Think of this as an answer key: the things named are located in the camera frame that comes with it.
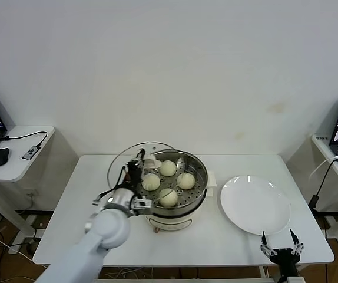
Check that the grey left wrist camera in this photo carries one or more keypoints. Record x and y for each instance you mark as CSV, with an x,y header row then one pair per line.
x,y
142,204

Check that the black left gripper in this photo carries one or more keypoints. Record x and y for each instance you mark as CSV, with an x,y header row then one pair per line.
x,y
135,174

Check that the round white plate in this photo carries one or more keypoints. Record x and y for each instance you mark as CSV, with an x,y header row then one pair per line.
x,y
254,206

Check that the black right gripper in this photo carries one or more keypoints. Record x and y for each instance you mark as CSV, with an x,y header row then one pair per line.
x,y
286,262

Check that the white electric cooker pot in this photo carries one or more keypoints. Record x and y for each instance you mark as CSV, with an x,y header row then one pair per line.
x,y
172,222

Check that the grey usb hub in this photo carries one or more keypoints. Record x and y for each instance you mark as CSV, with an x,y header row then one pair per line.
x,y
31,152

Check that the perforated steel steamer basket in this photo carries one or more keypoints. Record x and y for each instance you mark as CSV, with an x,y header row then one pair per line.
x,y
200,177

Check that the white steamed baozi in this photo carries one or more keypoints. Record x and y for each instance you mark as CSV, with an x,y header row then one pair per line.
x,y
169,198
185,180
152,182
167,168

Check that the white label sticker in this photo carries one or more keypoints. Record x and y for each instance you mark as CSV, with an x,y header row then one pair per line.
x,y
322,138

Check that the round glass pot lid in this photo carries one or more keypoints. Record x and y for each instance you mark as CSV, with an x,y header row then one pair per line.
x,y
122,162

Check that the white rounded side table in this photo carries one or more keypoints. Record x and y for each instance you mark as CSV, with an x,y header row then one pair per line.
x,y
16,171

